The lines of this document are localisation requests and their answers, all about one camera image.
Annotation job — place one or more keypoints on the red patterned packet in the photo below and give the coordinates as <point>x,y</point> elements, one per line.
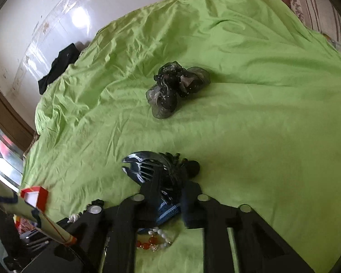
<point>24,224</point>

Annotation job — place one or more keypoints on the brown knitted blanket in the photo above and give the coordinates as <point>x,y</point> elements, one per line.
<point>34,139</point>

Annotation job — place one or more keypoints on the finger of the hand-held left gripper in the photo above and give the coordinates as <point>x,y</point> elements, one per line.
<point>5,233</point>

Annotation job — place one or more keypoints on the leaded glass door panel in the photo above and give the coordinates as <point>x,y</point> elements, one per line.
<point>2,153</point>

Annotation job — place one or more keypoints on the green bed sheet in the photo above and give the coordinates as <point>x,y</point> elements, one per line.
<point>244,119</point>

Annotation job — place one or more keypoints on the striped floral cloth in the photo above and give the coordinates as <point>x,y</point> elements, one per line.
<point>315,8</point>

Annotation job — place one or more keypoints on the black hair claw clip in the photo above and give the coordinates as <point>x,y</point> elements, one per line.
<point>147,157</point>

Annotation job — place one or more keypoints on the paper-wrapped stick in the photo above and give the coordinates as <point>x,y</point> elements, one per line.
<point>49,226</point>

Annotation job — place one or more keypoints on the brown wooden door frame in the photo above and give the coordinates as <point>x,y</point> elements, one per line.
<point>8,108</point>

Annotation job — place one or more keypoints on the black sheer dotted scrunchie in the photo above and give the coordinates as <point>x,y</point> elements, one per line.
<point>164,91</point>

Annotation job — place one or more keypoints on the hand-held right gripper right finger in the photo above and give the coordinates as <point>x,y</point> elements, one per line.
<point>191,204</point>

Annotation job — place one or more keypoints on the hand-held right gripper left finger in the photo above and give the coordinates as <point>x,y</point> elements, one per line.
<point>147,206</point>

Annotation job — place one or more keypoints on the white black-dotted scrunchie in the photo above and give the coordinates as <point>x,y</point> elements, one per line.
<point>74,218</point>

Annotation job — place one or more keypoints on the black cloth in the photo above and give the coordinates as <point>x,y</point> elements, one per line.
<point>59,65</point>

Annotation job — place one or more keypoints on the blue striped hair clip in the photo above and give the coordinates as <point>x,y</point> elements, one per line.
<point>167,213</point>

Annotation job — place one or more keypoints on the red box with white inside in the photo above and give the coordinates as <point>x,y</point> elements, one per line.
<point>35,197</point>

